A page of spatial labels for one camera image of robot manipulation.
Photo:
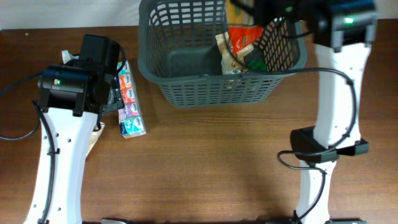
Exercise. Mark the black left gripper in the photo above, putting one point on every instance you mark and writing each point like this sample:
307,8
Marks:
117,96

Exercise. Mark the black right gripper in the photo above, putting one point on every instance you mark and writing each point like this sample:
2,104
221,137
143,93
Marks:
260,7

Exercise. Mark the orange spaghetti pasta packet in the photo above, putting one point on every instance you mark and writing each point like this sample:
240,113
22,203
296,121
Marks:
241,26

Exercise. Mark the beige brown snack pouch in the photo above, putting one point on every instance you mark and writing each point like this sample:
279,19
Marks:
94,137

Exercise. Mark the green lidded small jar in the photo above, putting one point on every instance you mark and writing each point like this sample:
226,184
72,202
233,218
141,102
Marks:
257,65

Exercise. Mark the colourful Kleenex tissue multipack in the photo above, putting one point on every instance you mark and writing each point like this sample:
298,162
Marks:
131,122

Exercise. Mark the grey plastic lattice basket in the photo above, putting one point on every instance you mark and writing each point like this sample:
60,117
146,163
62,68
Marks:
178,51

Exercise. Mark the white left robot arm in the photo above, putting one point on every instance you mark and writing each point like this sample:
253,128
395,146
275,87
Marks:
71,101

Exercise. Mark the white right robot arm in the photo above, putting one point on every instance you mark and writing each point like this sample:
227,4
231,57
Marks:
343,33

